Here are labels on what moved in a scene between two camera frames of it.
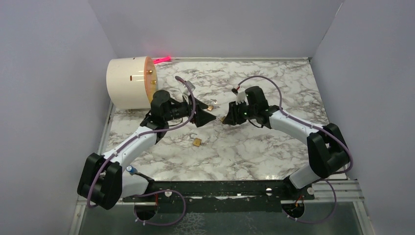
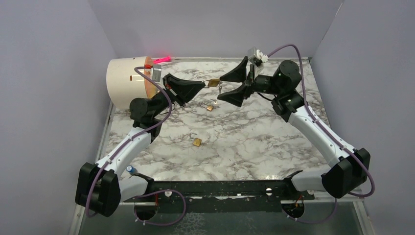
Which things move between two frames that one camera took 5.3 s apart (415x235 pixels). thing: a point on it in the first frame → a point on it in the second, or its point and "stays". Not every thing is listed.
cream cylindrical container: x=131 y=82 stays
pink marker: x=166 y=59 stays
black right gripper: x=233 y=117 → x=239 y=74
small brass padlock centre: x=196 y=141 stays
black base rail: x=221 y=196 stays
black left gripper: x=201 y=116 → x=174 y=86
